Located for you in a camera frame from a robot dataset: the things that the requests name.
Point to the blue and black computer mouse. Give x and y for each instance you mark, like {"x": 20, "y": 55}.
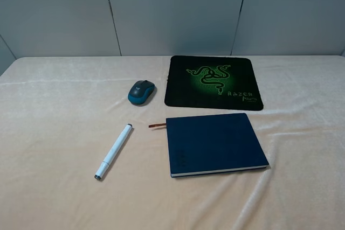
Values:
{"x": 140, "y": 92}

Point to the white marker pen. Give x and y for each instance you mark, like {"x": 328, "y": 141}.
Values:
{"x": 105, "y": 165}

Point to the brown notebook ribbon bookmark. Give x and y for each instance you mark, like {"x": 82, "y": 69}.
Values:
{"x": 157, "y": 125}

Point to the black green Razer mouse pad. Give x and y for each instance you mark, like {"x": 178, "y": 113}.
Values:
{"x": 212, "y": 82}

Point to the dark blue notebook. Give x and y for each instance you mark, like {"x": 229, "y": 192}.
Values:
{"x": 200, "y": 145}

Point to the beige velvet tablecloth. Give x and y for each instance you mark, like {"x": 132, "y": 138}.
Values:
{"x": 61, "y": 116}

